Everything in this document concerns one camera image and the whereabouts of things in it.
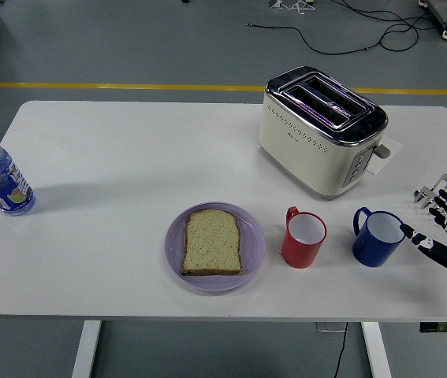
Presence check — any white table leg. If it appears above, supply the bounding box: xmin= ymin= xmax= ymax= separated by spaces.
xmin=360 ymin=321 xmax=393 ymax=378
xmin=71 ymin=321 xmax=102 ymax=378

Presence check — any blue-capped water bottle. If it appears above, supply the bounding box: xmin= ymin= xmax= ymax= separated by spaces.
xmin=0 ymin=126 xmax=37 ymax=217

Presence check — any purple plate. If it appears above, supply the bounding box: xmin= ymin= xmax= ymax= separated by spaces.
xmin=163 ymin=201 xmax=266 ymax=293

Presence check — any blue enamel cup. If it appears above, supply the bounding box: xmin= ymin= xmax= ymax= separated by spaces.
xmin=352 ymin=206 xmax=407 ymax=268

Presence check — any grey under-table socket box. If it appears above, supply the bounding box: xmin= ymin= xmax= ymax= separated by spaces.
xmin=315 ymin=321 xmax=348 ymax=334

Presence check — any cream chrome toaster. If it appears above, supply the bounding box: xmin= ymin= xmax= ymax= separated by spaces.
xmin=258 ymin=65 xmax=392 ymax=201

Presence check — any red enamel cup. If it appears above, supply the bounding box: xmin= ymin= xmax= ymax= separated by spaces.
xmin=281 ymin=206 xmax=329 ymax=269

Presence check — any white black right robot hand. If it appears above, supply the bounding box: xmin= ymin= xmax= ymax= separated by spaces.
xmin=399 ymin=188 xmax=447 ymax=313

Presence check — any bread slice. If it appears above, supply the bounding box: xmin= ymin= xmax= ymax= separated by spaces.
xmin=180 ymin=209 xmax=244 ymax=276

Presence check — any black hanging power cable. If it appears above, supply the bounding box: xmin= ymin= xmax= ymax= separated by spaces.
xmin=332 ymin=322 xmax=350 ymax=378

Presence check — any black floor cable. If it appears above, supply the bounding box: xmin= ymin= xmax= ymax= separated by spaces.
xmin=245 ymin=0 xmax=447 ymax=56

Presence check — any white cable bundle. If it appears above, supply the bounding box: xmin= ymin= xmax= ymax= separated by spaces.
xmin=268 ymin=0 xmax=315 ymax=16

